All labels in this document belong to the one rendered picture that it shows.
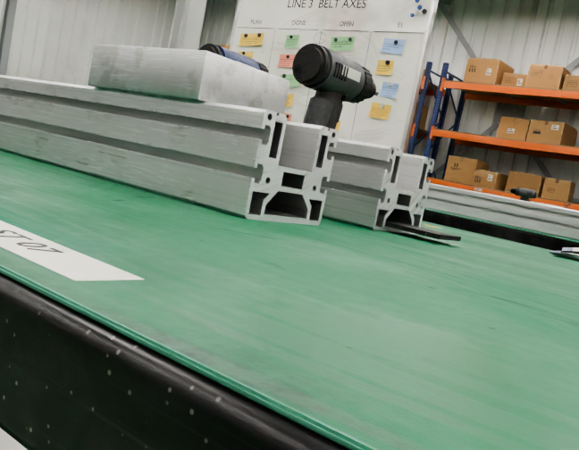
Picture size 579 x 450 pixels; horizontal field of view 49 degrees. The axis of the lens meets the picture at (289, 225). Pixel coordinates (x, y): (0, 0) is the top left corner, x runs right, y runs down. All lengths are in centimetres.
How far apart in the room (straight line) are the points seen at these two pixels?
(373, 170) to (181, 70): 22
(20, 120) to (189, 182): 31
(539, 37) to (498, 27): 76
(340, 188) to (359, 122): 319
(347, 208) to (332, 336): 48
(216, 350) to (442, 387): 6
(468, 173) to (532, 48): 245
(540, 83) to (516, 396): 1046
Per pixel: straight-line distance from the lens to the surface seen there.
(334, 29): 412
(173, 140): 56
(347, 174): 67
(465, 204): 216
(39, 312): 19
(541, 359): 23
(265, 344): 17
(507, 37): 1210
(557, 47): 1182
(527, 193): 471
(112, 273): 22
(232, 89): 56
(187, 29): 929
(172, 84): 57
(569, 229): 205
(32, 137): 75
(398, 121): 373
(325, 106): 92
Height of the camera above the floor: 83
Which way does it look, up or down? 5 degrees down
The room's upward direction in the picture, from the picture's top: 11 degrees clockwise
